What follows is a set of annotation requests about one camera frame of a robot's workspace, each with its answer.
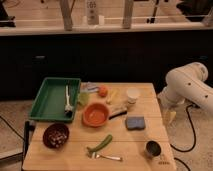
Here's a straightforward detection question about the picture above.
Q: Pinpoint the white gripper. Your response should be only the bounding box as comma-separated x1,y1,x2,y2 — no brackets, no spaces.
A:
157,93,176,126

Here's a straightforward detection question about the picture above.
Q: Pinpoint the blue sponge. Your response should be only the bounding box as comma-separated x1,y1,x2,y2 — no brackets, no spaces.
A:
125,117,145,130

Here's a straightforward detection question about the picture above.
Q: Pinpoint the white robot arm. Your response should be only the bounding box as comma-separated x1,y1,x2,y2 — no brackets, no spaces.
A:
157,62,213,126

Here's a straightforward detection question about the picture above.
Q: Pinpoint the small metal cup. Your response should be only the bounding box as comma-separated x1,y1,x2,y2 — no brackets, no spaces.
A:
145,141,161,158

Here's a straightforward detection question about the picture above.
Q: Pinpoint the white paper cup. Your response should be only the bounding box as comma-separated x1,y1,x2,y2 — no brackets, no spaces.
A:
126,87,140,104

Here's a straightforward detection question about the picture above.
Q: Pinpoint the yellow banana toy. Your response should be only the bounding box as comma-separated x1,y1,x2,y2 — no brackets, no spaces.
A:
106,90,118,104

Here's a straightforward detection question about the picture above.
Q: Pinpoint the green vegetable toy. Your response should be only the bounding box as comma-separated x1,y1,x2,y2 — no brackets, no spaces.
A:
87,134,113,153

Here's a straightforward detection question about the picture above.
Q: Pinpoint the orange toy fruit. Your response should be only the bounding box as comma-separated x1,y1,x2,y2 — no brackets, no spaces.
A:
98,85,108,97

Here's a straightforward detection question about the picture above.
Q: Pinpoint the orange bowl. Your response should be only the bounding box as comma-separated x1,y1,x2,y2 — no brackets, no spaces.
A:
82,103,109,127

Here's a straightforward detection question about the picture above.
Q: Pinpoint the metal fork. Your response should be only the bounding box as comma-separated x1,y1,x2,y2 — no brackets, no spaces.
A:
91,152,123,162

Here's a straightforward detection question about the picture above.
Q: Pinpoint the grey cloth item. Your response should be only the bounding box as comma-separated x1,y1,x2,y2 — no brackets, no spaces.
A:
81,82,99,93

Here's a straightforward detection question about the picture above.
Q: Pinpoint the light green toy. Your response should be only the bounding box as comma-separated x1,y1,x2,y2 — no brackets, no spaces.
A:
78,92,89,106

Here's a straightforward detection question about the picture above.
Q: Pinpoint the white dish brush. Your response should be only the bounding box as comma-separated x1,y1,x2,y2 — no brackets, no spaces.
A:
65,85,73,117

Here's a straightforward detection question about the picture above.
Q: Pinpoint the dark bowl with food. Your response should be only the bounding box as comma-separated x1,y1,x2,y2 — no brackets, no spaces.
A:
43,123,69,148

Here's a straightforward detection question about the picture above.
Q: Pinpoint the green plastic tray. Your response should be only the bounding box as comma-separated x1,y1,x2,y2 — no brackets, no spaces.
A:
29,77,81,122

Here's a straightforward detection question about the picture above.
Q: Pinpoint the white remote control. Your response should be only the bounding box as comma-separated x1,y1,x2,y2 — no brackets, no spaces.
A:
86,0,99,25

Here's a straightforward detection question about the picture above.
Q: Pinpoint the black handled knife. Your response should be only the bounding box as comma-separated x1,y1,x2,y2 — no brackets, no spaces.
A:
109,107,127,120

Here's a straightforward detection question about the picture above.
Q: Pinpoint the black clamp post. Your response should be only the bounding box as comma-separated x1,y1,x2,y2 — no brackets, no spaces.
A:
22,121,35,158

